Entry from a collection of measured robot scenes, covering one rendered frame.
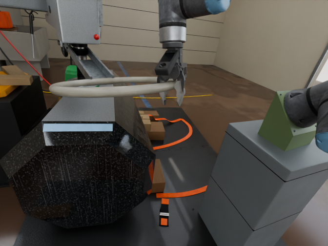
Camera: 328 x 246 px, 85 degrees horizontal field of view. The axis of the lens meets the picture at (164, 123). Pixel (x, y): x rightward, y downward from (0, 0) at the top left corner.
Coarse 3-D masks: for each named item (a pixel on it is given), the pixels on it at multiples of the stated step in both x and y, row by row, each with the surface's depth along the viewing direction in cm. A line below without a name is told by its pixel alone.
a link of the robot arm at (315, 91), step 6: (318, 84) 76; (324, 84) 73; (312, 90) 76; (318, 90) 74; (324, 90) 72; (312, 96) 75; (318, 96) 73; (324, 96) 70; (312, 102) 75; (318, 102) 73; (324, 102) 68; (318, 108) 72
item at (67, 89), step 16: (80, 80) 82; (96, 80) 88; (112, 80) 92; (128, 80) 94; (144, 80) 92; (176, 80) 68; (64, 96) 54; (80, 96) 51; (96, 96) 51; (112, 96) 51
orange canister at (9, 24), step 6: (0, 12) 302; (6, 12) 314; (0, 18) 305; (6, 18) 311; (0, 24) 309; (6, 24) 312; (12, 24) 334; (0, 30) 309; (6, 30) 311; (12, 30) 323
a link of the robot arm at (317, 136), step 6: (324, 108) 67; (318, 114) 69; (324, 114) 64; (318, 120) 67; (324, 120) 63; (318, 126) 65; (324, 126) 62; (318, 132) 64; (324, 132) 61; (318, 138) 63; (324, 138) 60; (318, 144) 64; (324, 144) 62; (324, 150) 65
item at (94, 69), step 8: (88, 48) 120; (72, 56) 111; (88, 56) 122; (96, 56) 110; (80, 64) 97; (88, 64) 109; (96, 64) 110; (88, 72) 89; (96, 72) 101; (104, 72) 100
